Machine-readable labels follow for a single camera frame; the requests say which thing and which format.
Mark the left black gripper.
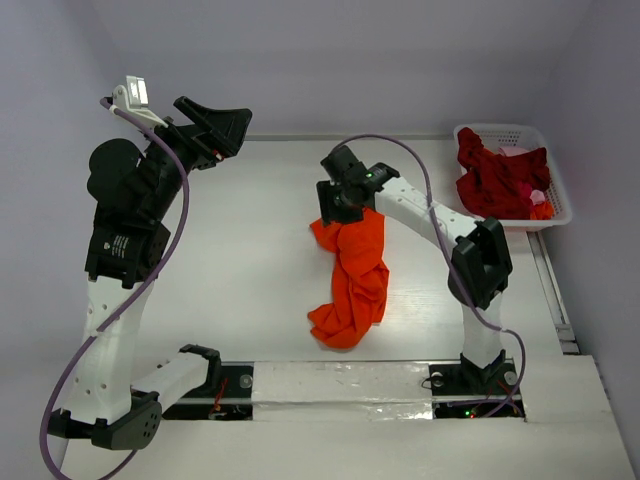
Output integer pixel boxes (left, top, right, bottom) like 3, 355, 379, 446
139, 97, 253, 219

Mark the orange t shirt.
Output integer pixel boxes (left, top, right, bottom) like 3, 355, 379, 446
308, 209, 390, 350

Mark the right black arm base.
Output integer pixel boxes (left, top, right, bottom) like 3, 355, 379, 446
420, 360, 525, 420

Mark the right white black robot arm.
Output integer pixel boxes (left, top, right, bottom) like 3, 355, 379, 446
316, 145, 513, 393

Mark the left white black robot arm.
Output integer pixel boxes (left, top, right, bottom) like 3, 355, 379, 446
44, 96, 252, 451

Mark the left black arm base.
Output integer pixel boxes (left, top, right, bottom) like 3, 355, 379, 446
163, 362, 254, 421

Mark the dark red t shirt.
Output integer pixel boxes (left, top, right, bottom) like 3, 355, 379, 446
456, 127, 551, 220

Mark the small orange cloth in basket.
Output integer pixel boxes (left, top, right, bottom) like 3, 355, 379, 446
530, 201, 555, 221

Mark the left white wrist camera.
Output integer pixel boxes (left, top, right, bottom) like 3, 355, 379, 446
110, 75, 168, 129

